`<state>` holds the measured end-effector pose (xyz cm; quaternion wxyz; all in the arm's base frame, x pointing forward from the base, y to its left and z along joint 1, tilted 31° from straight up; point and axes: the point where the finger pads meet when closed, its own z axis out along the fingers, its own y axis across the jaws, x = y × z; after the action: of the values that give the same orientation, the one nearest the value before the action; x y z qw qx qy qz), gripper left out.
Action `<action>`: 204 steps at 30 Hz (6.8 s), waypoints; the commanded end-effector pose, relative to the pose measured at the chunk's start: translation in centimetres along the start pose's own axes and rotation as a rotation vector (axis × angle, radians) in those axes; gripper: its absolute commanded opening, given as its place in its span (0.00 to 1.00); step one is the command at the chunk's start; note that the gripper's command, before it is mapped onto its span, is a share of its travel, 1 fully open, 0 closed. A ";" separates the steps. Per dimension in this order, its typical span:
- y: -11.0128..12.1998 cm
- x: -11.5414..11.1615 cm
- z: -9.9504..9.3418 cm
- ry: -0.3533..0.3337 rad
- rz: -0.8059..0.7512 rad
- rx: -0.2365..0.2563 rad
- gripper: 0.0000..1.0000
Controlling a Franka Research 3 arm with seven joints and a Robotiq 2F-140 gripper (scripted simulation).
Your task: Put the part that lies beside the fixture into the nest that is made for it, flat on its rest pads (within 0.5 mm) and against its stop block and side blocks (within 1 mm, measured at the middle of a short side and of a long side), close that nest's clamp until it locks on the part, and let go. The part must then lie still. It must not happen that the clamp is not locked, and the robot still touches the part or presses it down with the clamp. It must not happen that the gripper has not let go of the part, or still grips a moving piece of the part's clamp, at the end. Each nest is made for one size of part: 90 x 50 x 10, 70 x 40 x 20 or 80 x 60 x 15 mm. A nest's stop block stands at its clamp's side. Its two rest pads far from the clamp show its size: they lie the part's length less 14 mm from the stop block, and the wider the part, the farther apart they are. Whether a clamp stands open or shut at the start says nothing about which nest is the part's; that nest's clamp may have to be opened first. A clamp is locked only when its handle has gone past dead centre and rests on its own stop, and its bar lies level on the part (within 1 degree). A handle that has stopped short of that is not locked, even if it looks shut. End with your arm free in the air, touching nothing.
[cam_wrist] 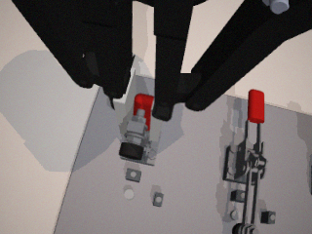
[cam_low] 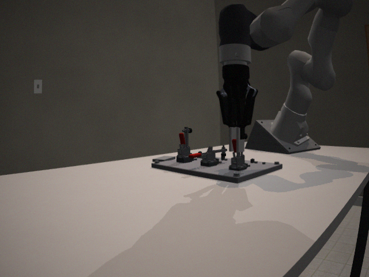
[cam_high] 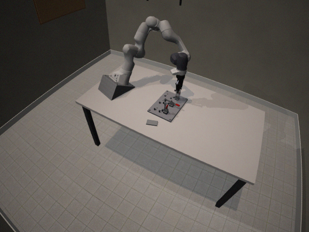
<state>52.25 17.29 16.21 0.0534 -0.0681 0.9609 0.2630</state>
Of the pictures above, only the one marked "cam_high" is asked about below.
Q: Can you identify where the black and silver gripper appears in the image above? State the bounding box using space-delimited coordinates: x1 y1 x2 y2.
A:
176 75 185 97

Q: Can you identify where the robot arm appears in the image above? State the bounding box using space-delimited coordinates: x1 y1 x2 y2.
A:
109 16 191 85

